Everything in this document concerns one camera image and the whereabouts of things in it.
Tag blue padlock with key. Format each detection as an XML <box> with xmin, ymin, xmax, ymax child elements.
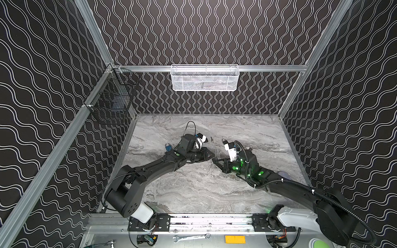
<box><xmin>165</xmin><ymin>143</ymin><xmax>173</xmax><ymax>151</ymax></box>

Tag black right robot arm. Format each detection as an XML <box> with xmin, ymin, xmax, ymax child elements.
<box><xmin>212</xmin><ymin>150</ymin><xmax>377</xmax><ymax>246</ymax></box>

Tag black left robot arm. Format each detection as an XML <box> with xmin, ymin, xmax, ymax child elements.
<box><xmin>104</xmin><ymin>133</ymin><xmax>215</xmax><ymax>223</ymax></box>

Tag grey oval felt pad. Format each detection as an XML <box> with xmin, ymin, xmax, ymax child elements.
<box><xmin>278</xmin><ymin>171</ymin><xmax>292</xmax><ymax>180</ymax></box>

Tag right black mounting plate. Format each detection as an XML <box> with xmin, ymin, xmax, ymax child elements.
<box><xmin>251</xmin><ymin>214</ymin><xmax>296</xmax><ymax>232</ymax></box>

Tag black mounting plate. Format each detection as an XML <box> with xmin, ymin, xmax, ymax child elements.
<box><xmin>128</xmin><ymin>213</ymin><xmax>171</xmax><ymax>232</ymax></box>
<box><xmin>251</xmin><ymin>214</ymin><xmax>296</xmax><ymax>232</ymax></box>

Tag silver combination wrench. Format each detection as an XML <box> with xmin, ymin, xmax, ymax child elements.
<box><xmin>173</xmin><ymin>233</ymin><xmax>211</xmax><ymax>243</ymax></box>

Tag yellow label plate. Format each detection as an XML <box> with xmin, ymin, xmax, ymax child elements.
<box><xmin>225</xmin><ymin>235</ymin><xmax>246</xmax><ymax>244</ymax></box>

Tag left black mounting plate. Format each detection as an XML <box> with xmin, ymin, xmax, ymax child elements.
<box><xmin>128</xmin><ymin>213</ymin><xmax>171</xmax><ymax>232</ymax></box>

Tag green round button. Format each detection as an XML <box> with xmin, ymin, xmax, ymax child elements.
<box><xmin>309</xmin><ymin>238</ymin><xmax>330</xmax><ymax>248</ymax></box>

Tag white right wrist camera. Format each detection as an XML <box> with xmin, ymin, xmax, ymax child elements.
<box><xmin>224</xmin><ymin>142</ymin><xmax>237</xmax><ymax>161</ymax></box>

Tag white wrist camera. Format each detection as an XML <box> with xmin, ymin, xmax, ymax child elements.
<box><xmin>194</xmin><ymin>133</ymin><xmax>208</xmax><ymax>149</ymax></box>
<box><xmin>224</xmin><ymin>142</ymin><xmax>237</xmax><ymax>161</ymax></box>

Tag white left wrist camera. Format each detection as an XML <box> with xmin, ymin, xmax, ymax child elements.
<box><xmin>194</xmin><ymin>133</ymin><xmax>208</xmax><ymax>149</ymax></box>

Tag thin black camera cable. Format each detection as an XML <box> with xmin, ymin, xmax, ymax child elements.
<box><xmin>182</xmin><ymin>120</ymin><xmax>197</xmax><ymax>135</ymax></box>

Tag white wire mesh basket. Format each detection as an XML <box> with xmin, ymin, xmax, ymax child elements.
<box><xmin>170</xmin><ymin>64</ymin><xmax>240</xmax><ymax>92</ymax></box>

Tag black wire mesh basket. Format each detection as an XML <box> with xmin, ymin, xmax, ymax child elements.
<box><xmin>83</xmin><ymin>64</ymin><xmax>136</xmax><ymax>126</ymax></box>

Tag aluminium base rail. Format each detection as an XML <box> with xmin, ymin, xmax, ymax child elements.
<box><xmin>86</xmin><ymin>213</ymin><xmax>337</xmax><ymax>234</ymax></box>

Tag black corrugated cable conduit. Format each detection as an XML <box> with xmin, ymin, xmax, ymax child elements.
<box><xmin>234</xmin><ymin>141</ymin><xmax>377</xmax><ymax>246</ymax></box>

